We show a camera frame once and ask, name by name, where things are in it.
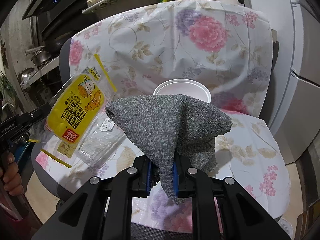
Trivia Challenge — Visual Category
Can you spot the clear plastic tray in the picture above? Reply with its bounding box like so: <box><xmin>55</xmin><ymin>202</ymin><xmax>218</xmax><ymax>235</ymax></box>
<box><xmin>76</xmin><ymin>112</ymin><xmax>125</xmax><ymax>167</ymax></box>

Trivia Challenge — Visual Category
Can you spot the white orange instant noodle bowl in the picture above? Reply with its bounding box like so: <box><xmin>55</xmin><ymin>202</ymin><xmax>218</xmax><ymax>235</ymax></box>
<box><xmin>153</xmin><ymin>79</ymin><xmax>212</xmax><ymax>103</ymax></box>

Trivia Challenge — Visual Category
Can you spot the metal pot on stove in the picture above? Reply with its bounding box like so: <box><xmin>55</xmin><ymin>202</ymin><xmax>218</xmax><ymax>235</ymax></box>
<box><xmin>25</xmin><ymin>46</ymin><xmax>52</xmax><ymax>67</ymax></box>

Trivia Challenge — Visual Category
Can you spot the person's hand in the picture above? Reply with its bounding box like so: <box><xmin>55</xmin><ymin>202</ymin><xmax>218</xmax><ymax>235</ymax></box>
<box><xmin>1</xmin><ymin>151</ymin><xmax>24</xmax><ymax>196</ymax></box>

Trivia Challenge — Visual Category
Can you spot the grey knitted cloth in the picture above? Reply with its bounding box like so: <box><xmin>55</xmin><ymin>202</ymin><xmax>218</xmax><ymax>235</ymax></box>
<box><xmin>105</xmin><ymin>94</ymin><xmax>233</xmax><ymax>204</ymax></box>

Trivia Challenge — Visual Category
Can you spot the floral tablecloth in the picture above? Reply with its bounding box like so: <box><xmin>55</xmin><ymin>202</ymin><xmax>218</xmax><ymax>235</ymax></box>
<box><xmin>35</xmin><ymin>0</ymin><xmax>292</xmax><ymax>230</ymax></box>

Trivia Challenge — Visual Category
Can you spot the yellow noodle snack wrapper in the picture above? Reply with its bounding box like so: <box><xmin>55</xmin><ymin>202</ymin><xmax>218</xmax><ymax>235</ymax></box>
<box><xmin>26</xmin><ymin>53</ymin><xmax>118</xmax><ymax>169</ymax></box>

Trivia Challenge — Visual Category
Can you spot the black range hood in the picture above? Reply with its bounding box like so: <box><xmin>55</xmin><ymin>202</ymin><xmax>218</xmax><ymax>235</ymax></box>
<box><xmin>22</xmin><ymin>0</ymin><xmax>96</xmax><ymax>41</ymax></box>

